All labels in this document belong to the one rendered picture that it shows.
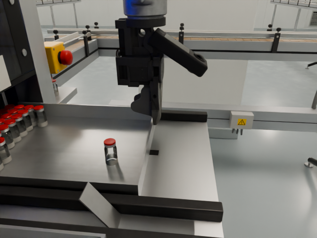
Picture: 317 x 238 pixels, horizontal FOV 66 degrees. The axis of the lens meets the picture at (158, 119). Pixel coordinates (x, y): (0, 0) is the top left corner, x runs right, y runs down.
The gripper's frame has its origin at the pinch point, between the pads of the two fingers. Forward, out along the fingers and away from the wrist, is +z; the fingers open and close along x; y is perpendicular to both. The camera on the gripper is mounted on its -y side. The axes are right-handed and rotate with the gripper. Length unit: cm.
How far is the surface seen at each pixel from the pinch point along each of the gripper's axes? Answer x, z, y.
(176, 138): 1.5, 3.6, -4.0
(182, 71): -143, 33, -4
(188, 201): 21.0, 1.5, -6.3
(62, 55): -16.1, -9.0, 26.9
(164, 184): 15.8, 3.5, -2.6
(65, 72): -41, 3, 40
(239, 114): -81, 38, -37
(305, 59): -82, 7, -65
